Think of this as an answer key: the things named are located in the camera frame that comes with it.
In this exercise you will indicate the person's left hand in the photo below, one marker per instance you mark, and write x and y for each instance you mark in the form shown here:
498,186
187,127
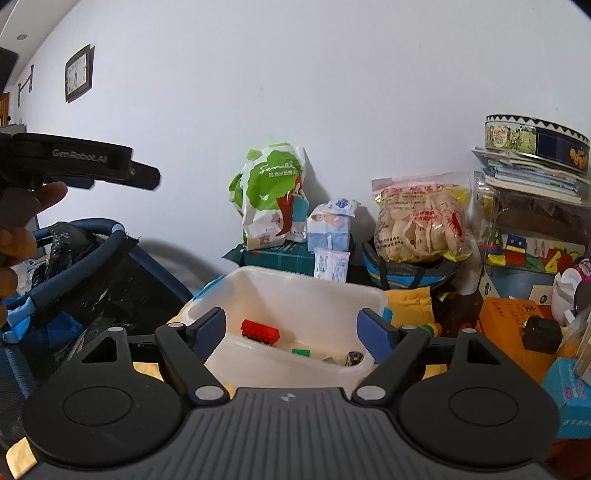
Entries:
18,244

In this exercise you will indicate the black toy car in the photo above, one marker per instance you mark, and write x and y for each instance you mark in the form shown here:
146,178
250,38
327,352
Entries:
354,358

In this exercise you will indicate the white plastic storage bin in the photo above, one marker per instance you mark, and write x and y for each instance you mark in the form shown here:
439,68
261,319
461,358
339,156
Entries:
311,313

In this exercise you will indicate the blue white tissue pack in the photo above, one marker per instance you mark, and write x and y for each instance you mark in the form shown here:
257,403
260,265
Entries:
329,225

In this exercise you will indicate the red toy brick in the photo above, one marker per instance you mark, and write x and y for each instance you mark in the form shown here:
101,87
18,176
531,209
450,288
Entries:
259,332

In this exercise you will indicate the green toy brick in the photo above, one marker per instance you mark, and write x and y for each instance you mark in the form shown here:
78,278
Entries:
301,352

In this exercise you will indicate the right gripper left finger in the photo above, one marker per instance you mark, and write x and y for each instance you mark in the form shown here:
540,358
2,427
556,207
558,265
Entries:
184,350

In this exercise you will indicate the round decorated tin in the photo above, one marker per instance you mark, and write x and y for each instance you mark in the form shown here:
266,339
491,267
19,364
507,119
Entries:
538,138

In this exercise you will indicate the clear bag of crackers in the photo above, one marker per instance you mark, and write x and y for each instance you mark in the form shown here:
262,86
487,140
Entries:
422,218

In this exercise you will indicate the green white snack bag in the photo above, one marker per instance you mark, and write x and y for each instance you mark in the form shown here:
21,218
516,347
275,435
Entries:
269,195

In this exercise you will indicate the dark blue bag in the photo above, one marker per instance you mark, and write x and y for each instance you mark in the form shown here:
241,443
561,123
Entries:
96,276

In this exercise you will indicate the light blue tissue box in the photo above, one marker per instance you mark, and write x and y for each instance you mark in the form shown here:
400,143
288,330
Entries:
572,397

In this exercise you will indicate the teal box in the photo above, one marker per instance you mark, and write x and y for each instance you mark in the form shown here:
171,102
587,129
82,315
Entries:
290,257

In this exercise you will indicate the orange box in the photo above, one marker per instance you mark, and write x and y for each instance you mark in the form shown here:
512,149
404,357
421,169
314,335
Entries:
520,329

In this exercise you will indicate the wooden block with rings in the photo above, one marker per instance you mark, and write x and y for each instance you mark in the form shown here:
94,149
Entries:
434,329

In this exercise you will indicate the yellow cloth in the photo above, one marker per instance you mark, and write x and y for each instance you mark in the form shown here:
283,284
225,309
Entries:
412,307

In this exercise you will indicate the stack of books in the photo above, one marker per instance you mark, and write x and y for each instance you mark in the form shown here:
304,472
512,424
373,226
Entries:
532,175

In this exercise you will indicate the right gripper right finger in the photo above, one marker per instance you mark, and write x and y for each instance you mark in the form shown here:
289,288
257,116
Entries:
399,353

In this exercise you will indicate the dark framed wall picture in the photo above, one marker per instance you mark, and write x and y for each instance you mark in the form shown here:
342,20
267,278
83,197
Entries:
78,75

